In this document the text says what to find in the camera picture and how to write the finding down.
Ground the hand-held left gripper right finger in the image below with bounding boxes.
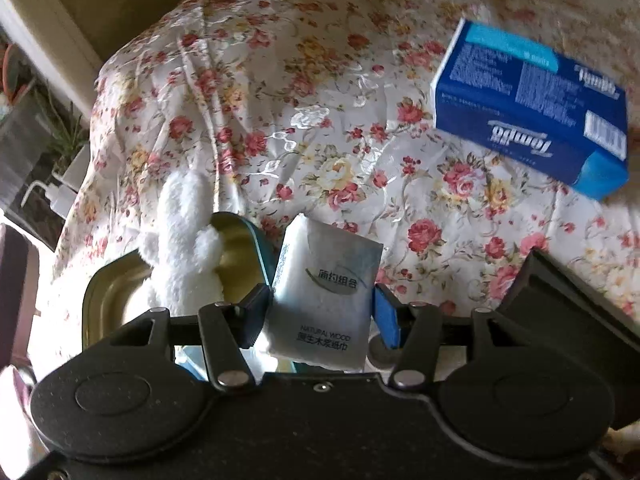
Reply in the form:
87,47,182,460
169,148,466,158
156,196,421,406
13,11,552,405
372,282,546,391

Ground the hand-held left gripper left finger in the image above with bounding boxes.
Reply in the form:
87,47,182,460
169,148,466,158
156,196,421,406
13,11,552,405
107,284,274,392

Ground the teal metal tin box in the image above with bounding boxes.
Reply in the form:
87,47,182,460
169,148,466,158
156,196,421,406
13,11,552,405
82,212,274,348

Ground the white tissue packet oval logo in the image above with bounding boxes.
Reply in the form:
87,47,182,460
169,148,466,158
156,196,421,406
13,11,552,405
263,212,385,372

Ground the white plush toy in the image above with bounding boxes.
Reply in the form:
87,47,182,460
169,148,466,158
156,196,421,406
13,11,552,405
137,172,227,317

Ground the floral bed sheet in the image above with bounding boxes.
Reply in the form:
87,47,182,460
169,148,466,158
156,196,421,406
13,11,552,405
37,0,640,356

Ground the blue tissue pack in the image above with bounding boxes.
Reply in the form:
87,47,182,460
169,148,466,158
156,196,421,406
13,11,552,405
431,17,631,203

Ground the white power adapter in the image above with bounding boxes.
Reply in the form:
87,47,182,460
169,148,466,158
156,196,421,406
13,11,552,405
22,142,92,217

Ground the green potted plant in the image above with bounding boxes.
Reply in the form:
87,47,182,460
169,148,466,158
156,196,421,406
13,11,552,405
0,42,91,176

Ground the wooden headboard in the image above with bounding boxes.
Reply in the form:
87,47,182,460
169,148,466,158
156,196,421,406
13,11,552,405
47,0,236,63

